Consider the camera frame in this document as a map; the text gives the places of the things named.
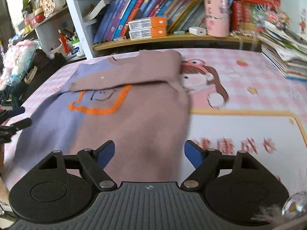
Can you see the pink cylindrical container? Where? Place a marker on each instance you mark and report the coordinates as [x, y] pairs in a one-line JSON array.
[[217, 16]]

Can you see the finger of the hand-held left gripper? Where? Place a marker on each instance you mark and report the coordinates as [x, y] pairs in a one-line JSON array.
[[14, 112], [22, 123]]

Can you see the clear crystal ball charm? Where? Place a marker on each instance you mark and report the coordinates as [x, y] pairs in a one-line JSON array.
[[293, 206]]

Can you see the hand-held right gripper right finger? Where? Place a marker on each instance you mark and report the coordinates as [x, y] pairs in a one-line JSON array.
[[193, 155]]

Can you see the thick grey paperback book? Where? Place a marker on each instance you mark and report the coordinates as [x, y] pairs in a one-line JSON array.
[[97, 9]]

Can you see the wooden hanging plaque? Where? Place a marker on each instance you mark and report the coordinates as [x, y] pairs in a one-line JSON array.
[[47, 2]]

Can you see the orange and white box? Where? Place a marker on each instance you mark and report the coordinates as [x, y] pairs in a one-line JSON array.
[[146, 34], [146, 23]]

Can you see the purple and pink sweater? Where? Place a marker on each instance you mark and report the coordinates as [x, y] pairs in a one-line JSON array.
[[144, 129]]

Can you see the pink cartoon desk mat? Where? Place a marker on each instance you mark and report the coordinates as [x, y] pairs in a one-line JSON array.
[[239, 95]]

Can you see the white pompom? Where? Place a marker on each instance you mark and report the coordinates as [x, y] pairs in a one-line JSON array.
[[51, 55]]

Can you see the row of colourful children's books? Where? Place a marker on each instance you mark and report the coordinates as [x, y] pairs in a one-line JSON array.
[[148, 4]]

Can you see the green upright dictionary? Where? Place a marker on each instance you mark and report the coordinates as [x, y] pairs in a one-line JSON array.
[[253, 16]]

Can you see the colourful bead flower ornament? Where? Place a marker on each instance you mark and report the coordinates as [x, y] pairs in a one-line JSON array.
[[273, 18]]

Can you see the white and wood bookshelf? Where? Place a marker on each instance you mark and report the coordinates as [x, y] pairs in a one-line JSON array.
[[168, 38]]

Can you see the grey fluffy feather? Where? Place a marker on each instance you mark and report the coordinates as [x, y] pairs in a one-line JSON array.
[[268, 216]]

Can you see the teal eraser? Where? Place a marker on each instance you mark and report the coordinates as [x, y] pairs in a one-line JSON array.
[[178, 32]]

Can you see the red cartoon wall sticker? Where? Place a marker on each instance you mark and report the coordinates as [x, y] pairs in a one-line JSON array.
[[302, 25]]

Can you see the stack of booklets and papers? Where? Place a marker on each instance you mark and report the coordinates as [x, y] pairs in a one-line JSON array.
[[285, 57]]

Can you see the cup of pens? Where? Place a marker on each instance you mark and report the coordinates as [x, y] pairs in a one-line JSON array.
[[72, 37]]

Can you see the red tassel ornament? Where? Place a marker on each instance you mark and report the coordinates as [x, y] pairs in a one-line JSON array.
[[64, 44]]

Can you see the wrapped white and pink plush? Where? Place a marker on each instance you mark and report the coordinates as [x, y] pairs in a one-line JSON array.
[[16, 62]]

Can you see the yellow tape roll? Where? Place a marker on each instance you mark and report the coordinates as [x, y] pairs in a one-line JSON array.
[[29, 28]]

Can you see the red round doll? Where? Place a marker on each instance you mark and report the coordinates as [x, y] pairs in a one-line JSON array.
[[39, 16]]

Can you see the red upright dictionary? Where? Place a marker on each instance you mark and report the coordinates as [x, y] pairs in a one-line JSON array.
[[237, 15], [245, 15]]

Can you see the dark brown bag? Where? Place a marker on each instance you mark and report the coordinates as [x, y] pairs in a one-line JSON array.
[[45, 69]]

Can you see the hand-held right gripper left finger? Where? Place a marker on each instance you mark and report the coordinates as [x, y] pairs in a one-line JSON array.
[[106, 154]]

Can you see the white charger plug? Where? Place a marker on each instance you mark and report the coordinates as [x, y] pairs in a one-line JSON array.
[[197, 31]]

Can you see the white side shelf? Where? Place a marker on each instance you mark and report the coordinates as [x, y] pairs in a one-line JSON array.
[[50, 16]]

